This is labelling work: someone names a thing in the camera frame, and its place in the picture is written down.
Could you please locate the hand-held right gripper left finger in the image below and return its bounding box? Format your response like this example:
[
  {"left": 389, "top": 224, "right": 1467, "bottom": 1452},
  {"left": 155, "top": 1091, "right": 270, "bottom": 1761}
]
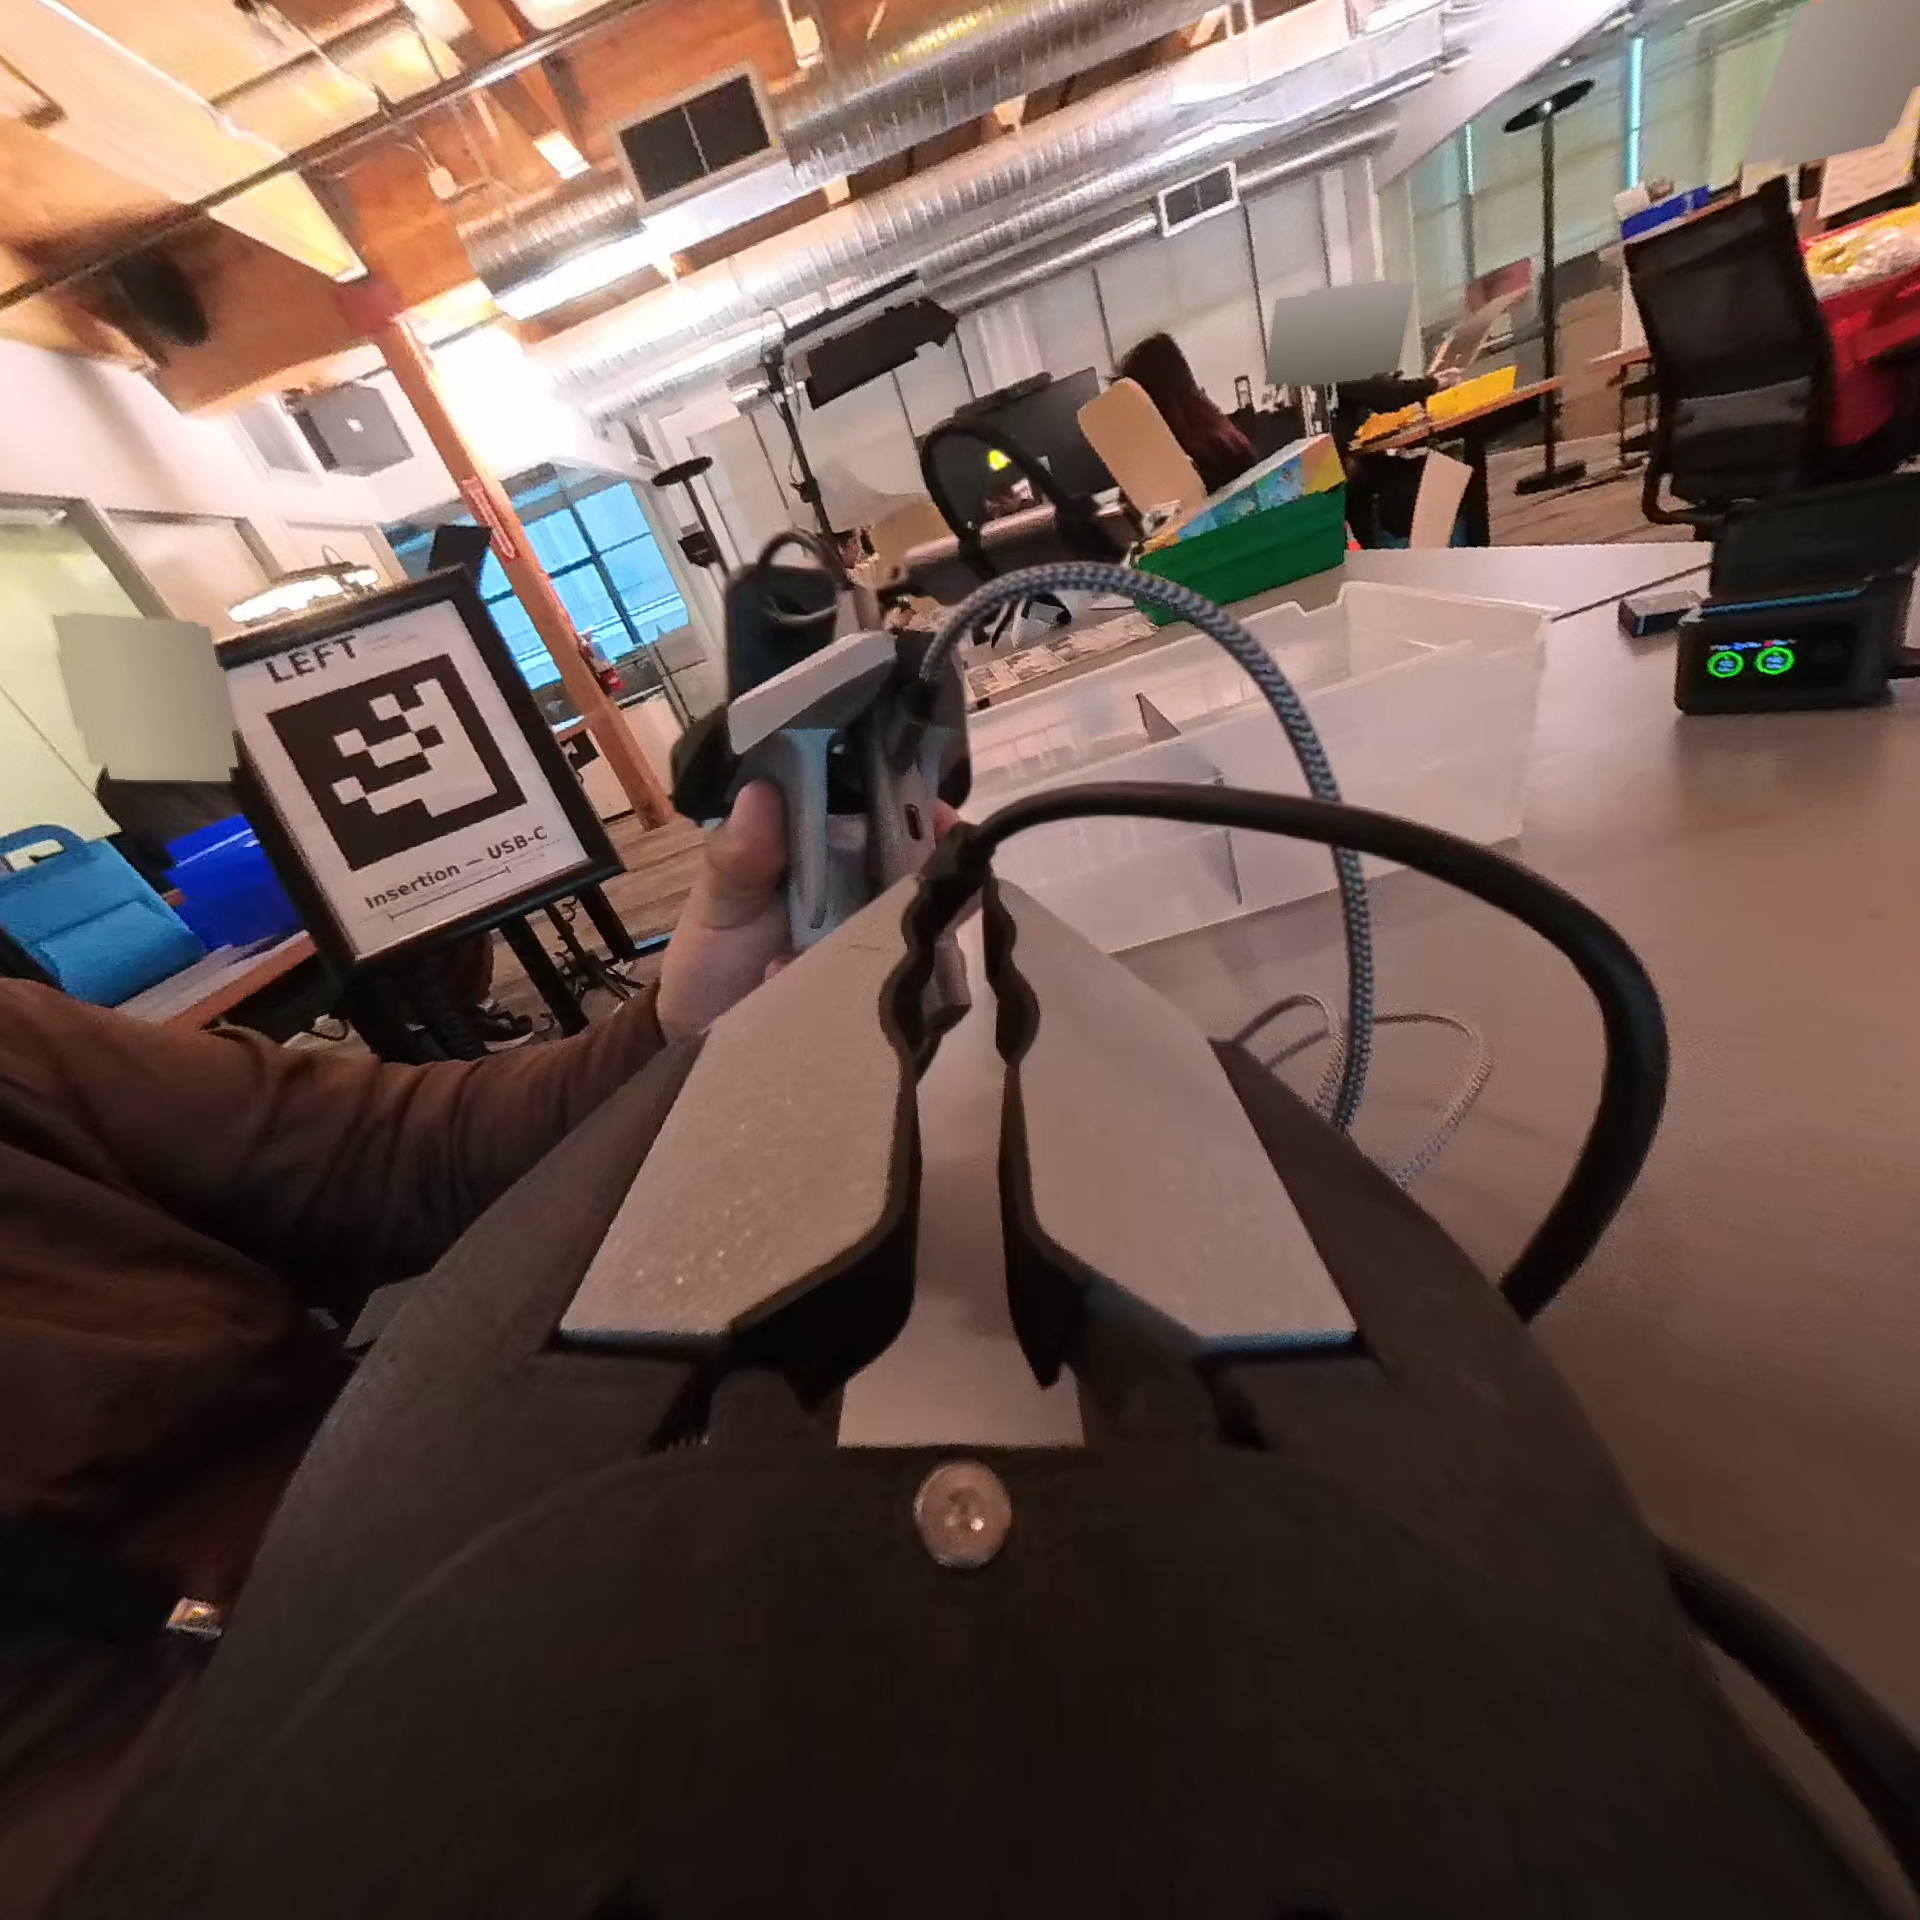
[{"left": 555, "top": 854, "right": 990, "bottom": 1388}]

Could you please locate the black computer monitor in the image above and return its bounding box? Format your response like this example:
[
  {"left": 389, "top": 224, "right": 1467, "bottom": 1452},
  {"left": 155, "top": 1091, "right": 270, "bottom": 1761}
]
[{"left": 957, "top": 366, "right": 1120, "bottom": 504}]

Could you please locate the person's torso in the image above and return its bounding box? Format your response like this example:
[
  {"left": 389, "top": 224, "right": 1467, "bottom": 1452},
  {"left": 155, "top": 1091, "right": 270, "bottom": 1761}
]
[{"left": 0, "top": 1169, "right": 369, "bottom": 1920}]

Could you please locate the person's left hand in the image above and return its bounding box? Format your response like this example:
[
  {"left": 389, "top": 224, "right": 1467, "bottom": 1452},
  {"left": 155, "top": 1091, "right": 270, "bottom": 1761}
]
[{"left": 655, "top": 776, "right": 820, "bottom": 1044}]

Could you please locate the blue bag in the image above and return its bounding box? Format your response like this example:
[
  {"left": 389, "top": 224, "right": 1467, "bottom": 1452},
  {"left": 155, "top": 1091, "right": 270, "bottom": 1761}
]
[{"left": 0, "top": 822, "right": 203, "bottom": 1012}]

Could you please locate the black charger with green rings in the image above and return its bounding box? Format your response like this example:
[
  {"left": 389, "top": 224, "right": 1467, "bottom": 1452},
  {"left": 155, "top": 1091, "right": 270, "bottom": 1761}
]
[{"left": 1670, "top": 494, "right": 1920, "bottom": 721}]

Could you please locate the colourful box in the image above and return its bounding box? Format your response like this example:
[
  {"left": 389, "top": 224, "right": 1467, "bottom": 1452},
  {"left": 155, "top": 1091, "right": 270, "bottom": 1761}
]
[{"left": 1167, "top": 435, "right": 1346, "bottom": 546}]

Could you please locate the grey wall-mounted box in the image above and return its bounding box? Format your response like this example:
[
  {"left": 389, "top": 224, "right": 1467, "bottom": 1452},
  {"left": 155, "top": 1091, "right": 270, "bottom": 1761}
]
[{"left": 286, "top": 382, "right": 417, "bottom": 476}]

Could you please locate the black arched object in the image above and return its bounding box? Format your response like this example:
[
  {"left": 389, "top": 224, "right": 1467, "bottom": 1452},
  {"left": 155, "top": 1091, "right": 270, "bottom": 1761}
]
[{"left": 917, "top": 419, "right": 1102, "bottom": 581}]

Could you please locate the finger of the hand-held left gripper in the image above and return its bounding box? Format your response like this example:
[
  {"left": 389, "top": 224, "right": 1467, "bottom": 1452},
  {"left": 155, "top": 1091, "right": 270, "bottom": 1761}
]
[
  {"left": 885, "top": 642, "right": 972, "bottom": 801},
  {"left": 725, "top": 629, "right": 902, "bottom": 759}
]

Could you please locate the black office chair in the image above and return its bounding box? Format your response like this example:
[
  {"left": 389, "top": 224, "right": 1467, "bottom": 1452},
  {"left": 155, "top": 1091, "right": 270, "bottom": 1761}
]
[{"left": 1620, "top": 178, "right": 1843, "bottom": 532}]

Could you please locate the pendant lamp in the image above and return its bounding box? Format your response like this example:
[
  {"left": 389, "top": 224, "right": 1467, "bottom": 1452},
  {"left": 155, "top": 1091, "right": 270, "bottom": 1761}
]
[{"left": 226, "top": 546, "right": 383, "bottom": 624}]

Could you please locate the tan cardboard sheet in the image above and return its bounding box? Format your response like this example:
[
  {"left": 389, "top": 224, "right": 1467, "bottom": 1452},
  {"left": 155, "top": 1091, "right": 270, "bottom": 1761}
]
[{"left": 1076, "top": 376, "right": 1207, "bottom": 521}]

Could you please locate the silver ventilation duct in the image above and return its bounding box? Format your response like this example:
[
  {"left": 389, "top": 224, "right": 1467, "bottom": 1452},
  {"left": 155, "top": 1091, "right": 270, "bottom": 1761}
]
[{"left": 447, "top": 61, "right": 1397, "bottom": 415}]

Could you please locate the black studio light panel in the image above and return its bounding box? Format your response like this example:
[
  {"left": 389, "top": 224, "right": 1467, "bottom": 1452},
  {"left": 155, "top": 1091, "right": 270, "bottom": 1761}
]
[{"left": 757, "top": 291, "right": 962, "bottom": 542}]

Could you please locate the green crate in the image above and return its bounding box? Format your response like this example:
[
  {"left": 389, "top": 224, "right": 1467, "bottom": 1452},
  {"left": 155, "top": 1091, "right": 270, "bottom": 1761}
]
[{"left": 1132, "top": 485, "right": 1352, "bottom": 619}]

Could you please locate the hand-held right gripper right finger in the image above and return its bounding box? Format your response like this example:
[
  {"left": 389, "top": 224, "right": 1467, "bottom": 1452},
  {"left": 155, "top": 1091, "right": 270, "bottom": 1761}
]
[{"left": 979, "top": 881, "right": 1359, "bottom": 1392}]

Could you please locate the thick black cable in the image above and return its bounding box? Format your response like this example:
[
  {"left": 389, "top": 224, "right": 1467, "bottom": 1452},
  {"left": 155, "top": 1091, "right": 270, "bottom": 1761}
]
[{"left": 1656, "top": 1545, "right": 1920, "bottom": 1855}]

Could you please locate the blue plastic bin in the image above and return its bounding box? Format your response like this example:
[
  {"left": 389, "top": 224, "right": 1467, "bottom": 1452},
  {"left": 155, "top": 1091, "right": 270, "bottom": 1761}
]
[{"left": 162, "top": 814, "right": 306, "bottom": 952}]

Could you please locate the person's left forearm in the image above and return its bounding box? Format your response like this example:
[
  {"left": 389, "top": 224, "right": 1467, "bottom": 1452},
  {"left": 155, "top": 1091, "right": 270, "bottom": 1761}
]
[{"left": 0, "top": 971, "right": 667, "bottom": 1352}]

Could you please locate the black hub cable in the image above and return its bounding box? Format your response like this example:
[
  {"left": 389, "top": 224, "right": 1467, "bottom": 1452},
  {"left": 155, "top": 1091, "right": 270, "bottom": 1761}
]
[{"left": 937, "top": 781, "right": 1670, "bottom": 1322}]

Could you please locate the braided usb-c cable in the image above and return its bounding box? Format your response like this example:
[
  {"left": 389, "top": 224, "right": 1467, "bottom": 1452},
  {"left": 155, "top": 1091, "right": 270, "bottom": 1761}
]
[{"left": 917, "top": 564, "right": 1496, "bottom": 1192}]

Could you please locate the framed marker sign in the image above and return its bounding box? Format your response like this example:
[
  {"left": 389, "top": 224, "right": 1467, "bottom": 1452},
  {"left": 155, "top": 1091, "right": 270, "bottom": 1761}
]
[{"left": 215, "top": 565, "right": 625, "bottom": 975}]

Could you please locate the black easel stand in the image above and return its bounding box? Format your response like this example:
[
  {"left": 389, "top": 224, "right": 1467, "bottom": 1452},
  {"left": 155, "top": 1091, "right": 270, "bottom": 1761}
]
[{"left": 346, "top": 885, "right": 667, "bottom": 1061}]

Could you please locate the clear plastic bin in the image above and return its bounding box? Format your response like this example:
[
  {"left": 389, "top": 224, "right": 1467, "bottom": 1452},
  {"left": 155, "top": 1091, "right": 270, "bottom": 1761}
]
[{"left": 960, "top": 582, "right": 1553, "bottom": 958}]

